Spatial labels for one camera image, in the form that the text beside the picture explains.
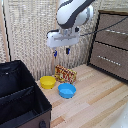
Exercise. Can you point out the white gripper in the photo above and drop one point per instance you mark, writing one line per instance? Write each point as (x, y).
(61, 37)

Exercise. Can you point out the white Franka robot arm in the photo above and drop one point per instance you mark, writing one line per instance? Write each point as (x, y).
(71, 12)

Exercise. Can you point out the brown fabric drawer front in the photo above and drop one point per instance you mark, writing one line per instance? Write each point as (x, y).
(115, 25)
(108, 60)

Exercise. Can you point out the woven folding screen panel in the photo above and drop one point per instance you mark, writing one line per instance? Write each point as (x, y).
(28, 33)
(81, 53)

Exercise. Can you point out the red yellow snack box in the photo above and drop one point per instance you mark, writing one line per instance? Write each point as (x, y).
(65, 74)

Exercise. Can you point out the yellow bowl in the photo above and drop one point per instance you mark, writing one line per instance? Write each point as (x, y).
(47, 82)

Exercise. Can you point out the blue bowl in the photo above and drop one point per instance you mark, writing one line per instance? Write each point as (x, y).
(66, 90)

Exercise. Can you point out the black fabric storage box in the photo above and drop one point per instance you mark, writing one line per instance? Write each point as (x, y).
(20, 96)

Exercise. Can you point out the dark drawer cabinet frame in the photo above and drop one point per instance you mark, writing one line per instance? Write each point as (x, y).
(92, 50)

